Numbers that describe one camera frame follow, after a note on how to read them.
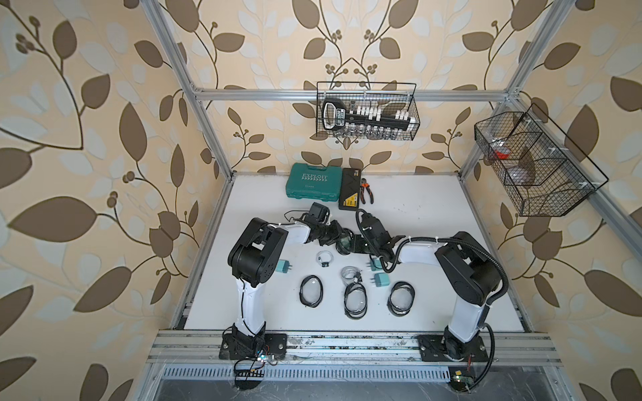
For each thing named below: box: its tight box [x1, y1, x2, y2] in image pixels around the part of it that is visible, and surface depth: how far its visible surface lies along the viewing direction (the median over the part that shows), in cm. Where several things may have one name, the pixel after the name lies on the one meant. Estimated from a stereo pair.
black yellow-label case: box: [338, 167, 362, 211], surface depth 114 cm
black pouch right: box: [386, 280, 416, 317], surface depth 84 cm
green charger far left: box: [275, 258, 293, 274], surface depth 91 cm
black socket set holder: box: [321, 97, 418, 132], surface depth 84 cm
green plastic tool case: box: [285, 162, 343, 202], surface depth 114 cm
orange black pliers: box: [360, 177, 374, 205], surface depth 118 cm
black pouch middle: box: [343, 276, 369, 320], surface depth 85 cm
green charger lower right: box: [369, 272, 391, 288], surface depth 88 cm
